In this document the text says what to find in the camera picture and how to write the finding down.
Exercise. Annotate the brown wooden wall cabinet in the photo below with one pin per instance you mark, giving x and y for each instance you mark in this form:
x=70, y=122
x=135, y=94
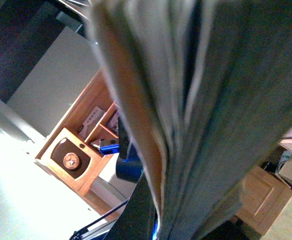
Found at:
x=84, y=124

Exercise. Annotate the small light wooden cabinet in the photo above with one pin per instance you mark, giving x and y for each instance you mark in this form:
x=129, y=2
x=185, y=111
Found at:
x=263, y=199

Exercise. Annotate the blue gripper mount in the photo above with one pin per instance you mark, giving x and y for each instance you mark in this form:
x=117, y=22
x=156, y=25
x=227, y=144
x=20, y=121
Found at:
x=128, y=164

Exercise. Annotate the grey book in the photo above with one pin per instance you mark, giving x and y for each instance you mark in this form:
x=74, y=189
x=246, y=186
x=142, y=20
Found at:
x=204, y=89

